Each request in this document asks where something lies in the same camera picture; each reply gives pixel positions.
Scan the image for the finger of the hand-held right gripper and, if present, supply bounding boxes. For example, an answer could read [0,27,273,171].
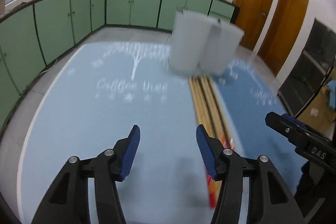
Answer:
[265,112,300,147]
[281,113,330,141]

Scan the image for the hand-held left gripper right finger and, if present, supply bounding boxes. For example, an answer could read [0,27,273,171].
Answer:
[196,124,306,224]

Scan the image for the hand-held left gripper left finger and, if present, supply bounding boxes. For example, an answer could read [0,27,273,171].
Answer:
[31,124,141,224]

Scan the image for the wooden chopstick with red handle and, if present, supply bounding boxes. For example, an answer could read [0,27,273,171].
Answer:
[194,76,218,140]
[188,76,219,209]
[207,76,237,149]
[201,76,230,148]

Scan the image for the white double utensil holder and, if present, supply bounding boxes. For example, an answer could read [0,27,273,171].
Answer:
[168,9,244,76]

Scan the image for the cardboard boxes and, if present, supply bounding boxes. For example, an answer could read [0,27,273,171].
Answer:
[297,82,336,140]

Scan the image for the two-tone blue printed tablecloth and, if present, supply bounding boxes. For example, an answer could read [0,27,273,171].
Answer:
[17,40,313,224]

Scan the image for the black glass cabinet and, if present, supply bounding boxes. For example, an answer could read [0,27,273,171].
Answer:
[278,18,336,117]

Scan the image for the brown wooden door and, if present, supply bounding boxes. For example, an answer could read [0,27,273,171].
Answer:
[257,0,311,76]
[232,0,279,50]

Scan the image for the green lower kitchen cabinets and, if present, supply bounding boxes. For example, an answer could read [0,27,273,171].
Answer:
[0,0,240,132]

